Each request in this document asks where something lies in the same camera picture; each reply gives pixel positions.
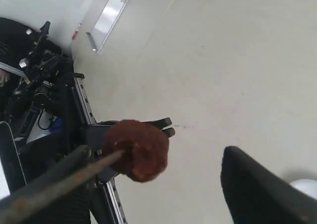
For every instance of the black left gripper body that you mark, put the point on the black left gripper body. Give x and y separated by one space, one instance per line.
94 137

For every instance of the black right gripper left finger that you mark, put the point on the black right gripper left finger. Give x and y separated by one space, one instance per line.
77 159

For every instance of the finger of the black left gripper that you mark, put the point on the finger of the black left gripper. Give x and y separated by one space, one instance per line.
169 132
160 124

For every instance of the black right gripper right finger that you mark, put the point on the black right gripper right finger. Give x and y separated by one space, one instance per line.
254 195

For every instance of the thin metal skewer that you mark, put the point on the thin metal skewer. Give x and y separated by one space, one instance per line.
48 188

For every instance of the white rectangular plastic tray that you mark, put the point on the white rectangular plastic tray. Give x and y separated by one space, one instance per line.
306 186

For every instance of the aluminium frame rail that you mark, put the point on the aluminium frame rail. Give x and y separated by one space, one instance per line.
105 203

